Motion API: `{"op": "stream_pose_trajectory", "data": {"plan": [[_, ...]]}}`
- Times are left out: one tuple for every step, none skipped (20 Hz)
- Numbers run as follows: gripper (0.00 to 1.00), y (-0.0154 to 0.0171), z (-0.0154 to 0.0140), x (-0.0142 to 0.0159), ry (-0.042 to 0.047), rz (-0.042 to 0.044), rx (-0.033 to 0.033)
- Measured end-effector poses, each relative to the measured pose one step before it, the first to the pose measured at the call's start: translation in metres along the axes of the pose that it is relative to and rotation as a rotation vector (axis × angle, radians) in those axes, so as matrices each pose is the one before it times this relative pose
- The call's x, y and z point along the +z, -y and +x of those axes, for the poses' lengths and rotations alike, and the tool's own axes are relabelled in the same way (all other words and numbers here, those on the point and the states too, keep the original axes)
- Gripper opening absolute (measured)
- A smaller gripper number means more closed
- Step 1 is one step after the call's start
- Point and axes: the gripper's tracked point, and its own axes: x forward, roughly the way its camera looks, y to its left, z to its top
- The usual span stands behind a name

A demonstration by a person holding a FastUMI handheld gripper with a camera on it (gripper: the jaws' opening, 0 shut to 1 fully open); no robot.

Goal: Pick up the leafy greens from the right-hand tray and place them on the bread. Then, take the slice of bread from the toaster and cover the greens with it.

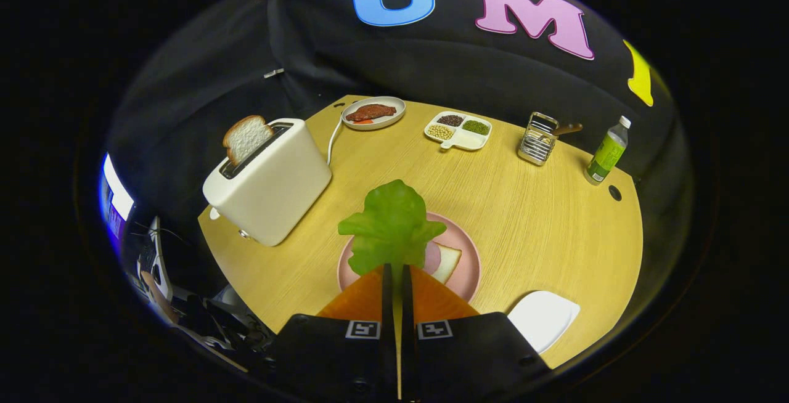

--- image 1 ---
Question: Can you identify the small white plate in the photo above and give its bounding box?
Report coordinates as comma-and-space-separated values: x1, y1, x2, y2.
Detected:
507, 291, 581, 355

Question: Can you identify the grey oval plate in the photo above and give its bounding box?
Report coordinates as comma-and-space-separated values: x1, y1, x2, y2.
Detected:
341, 96, 407, 131

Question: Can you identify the white toaster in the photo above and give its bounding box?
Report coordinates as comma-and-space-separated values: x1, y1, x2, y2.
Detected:
202, 118, 333, 248

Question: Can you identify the black backdrop cloth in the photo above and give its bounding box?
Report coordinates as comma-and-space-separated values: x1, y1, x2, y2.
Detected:
105, 0, 697, 305

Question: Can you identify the green lettuce leaf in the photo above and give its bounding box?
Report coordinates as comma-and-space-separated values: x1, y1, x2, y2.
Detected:
337, 179, 448, 277

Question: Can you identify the toasted bread slice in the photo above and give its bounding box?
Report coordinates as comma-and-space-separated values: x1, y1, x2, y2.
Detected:
223, 115, 274, 166

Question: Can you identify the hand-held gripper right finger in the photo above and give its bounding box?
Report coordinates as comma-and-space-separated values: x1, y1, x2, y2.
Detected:
401, 264, 550, 402

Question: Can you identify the bright monitor screen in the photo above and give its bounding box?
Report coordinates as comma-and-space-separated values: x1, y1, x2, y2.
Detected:
99, 153, 135, 240

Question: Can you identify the pink round plate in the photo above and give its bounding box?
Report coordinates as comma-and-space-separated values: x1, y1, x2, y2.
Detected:
337, 212, 482, 304

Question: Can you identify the white toaster cable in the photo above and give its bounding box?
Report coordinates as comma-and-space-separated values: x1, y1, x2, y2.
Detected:
326, 118, 343, 166

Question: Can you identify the metal wire utensil holder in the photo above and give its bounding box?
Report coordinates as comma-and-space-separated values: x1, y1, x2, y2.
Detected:
517, 112, 560, 166

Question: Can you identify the green label plastic bottle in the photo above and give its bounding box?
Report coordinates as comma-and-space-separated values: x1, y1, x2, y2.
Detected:
584, 115, 632, 186

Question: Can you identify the white bread slice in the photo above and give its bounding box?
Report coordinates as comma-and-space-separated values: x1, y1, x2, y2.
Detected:
430, 244, 463, 285

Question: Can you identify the red-brown meat slice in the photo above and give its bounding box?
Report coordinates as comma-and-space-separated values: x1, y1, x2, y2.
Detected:
345, 104, 398, 123

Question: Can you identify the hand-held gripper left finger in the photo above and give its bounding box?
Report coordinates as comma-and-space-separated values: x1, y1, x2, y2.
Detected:
265, 263, 398, 403

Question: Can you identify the white divided dish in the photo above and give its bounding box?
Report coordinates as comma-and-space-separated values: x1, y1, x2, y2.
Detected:
423, 111, 493, 152

